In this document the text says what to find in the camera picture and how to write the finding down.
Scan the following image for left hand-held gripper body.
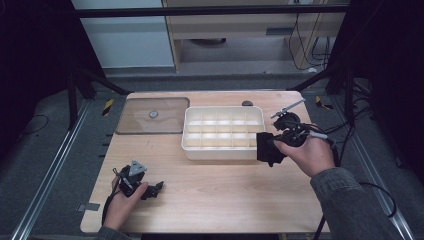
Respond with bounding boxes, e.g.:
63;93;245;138
114;160;148;198

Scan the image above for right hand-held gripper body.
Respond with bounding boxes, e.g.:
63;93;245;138
270;97;311;148

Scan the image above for black sock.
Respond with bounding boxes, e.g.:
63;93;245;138
255;131;288;168

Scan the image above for white divided storage box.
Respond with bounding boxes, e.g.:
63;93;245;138
180;105;267;161

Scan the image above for person's left hand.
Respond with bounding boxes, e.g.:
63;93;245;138
101;175;150;232

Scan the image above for person's right hand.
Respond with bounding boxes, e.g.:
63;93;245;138
273;133;336;179

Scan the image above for yellow black striped tape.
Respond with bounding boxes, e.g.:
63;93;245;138
101;98;115;117
314;95;334;111

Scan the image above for grey tape piece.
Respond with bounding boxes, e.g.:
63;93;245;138
76;202;101;213

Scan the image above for transparent box lid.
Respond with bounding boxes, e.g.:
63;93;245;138
115;96;191;136

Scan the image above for black stand legs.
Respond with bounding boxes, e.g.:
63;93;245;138
65;64;133;132
286;63;356;126

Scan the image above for light wooden desk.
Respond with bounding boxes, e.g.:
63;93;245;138
161;0;349;73

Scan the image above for black curtain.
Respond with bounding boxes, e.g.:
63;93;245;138
328;0;424;184
0;0;108;168

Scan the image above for white cabinet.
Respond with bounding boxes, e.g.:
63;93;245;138
70;0;177;70

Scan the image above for black horizontal bar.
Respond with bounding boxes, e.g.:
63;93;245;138
73;4;350;19

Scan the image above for left hand-held gripper cable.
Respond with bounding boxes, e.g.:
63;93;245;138
100;167;123;226

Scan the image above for hand-held gripper cable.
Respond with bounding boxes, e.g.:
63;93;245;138
100;167;123;226
299;123;342;240

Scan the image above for right hand-held gripper cable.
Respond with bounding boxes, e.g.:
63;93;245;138
299;123;342;240

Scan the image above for black hanging cables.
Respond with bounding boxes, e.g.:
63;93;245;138
287;12;332;72

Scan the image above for metal floor rail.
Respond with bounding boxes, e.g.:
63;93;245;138
331;94;416;240
10;99;92;240

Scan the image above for black floor cable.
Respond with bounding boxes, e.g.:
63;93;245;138
314;113;398;219

